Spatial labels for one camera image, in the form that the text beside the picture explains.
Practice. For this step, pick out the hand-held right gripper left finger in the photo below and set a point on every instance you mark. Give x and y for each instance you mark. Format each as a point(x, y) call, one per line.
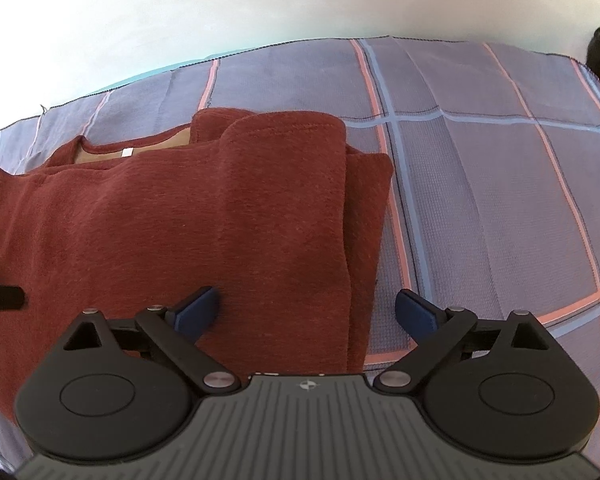
point(197, 313)

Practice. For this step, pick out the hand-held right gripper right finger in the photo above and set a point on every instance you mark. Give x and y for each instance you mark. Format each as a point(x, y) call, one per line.
point(417, 318)

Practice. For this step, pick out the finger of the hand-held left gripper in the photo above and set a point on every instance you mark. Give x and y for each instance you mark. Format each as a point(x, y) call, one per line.
point(2, 298)

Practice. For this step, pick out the dark red sweater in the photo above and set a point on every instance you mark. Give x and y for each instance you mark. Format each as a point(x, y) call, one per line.
point(180, 220)

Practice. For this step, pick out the blue plaid blanket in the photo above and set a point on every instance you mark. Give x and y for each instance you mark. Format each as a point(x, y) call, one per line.
point(480, 185)

